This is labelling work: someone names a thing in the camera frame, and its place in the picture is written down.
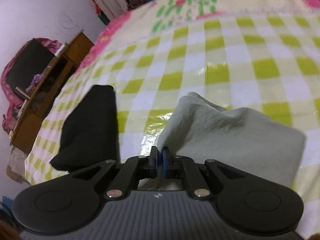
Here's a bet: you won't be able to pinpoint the green checkered plastic sheet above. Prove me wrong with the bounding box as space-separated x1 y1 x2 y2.
25 11 319 237

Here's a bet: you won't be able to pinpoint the black folded garment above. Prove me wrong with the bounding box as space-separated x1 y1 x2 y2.
50 85 119 173

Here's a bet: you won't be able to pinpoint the magenta cloth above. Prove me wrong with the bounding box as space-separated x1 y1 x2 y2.
1 37 62 132

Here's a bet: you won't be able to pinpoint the floral pink bedsheet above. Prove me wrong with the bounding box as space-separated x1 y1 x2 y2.
80 0 319 68

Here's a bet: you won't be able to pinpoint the wooden side cabinet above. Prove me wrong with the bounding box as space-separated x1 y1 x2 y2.
10 32 93 154

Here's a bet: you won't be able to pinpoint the black television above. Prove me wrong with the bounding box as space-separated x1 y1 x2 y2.
5 38 55 99

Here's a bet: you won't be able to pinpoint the grey-green pants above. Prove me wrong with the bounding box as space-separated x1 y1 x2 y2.
157 91 307 188

